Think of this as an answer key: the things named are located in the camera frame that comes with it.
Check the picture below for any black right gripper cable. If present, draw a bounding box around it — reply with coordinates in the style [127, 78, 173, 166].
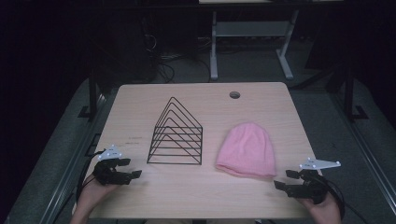
[323, 178, 372, 224]

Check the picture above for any grey metal desk frame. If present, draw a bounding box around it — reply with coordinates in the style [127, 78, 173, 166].
[199, 0, 344, 81]

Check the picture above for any aluminium frame rail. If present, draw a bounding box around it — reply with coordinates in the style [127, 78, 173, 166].
[39, 92, 108, 224]
[329, 89, 396, 217]

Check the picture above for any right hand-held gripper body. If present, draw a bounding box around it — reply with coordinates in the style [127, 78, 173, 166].
[289, 157, 342, 205]

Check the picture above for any black wire file rack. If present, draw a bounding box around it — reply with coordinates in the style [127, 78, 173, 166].
[146, 96, 204, 166]

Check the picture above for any tangle of floor cables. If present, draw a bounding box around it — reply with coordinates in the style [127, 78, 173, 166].
[136, 29, 213, 84]

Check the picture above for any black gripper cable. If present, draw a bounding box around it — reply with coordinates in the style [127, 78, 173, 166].
[75, 149, 107, 202]
[323, 178, 372, 224]

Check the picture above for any person's right hand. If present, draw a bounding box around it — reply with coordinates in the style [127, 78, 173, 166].
[296, 193, 343, 217]

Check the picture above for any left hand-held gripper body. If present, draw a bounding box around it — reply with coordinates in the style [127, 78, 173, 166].
[92, 144, 132, 187]

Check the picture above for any pink knitted beanie hat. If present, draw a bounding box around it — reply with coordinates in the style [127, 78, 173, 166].
[215, 121, 277, 179]

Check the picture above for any black metal stand post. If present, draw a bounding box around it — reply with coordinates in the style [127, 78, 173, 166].
[343, 61, 370, 121]
[77, 65, 99, 119]

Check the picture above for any person's left hand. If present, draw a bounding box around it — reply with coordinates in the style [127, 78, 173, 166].
[77, 174, 118, 205]

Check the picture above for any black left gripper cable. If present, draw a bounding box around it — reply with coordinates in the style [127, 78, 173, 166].
[75, 149, 107, 202]

